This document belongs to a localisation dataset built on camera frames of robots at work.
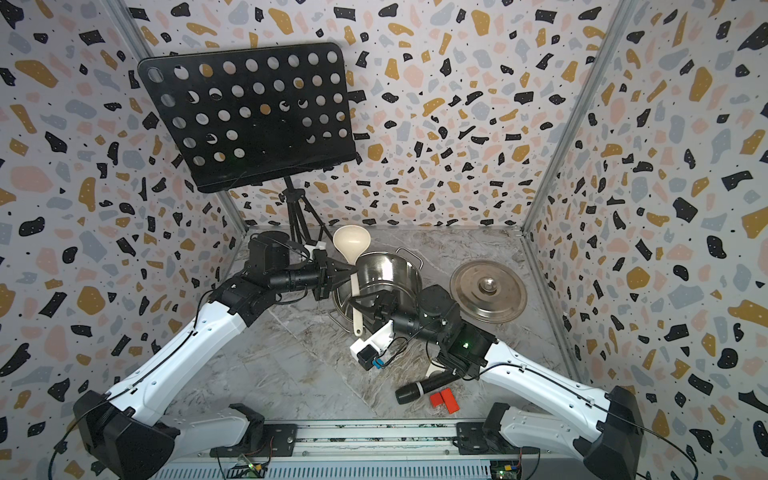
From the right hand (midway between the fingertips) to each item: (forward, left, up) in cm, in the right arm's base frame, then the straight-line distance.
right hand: (358, 295), depth 61 cm
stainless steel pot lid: (+25, -37, -35) cm, 57 cm away
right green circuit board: (-25, -33, -37) cm, 55 cm away
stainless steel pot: (+23, -7, -22) cm, 32 cm away
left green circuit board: (-27, +28, -36) cm, 53 cm away
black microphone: (-10, -12, -31) cm, 35 cm away
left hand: (+7, 0, 0) cm, 7 cm away
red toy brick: (-9, -21, -35) cm, 42 cm away
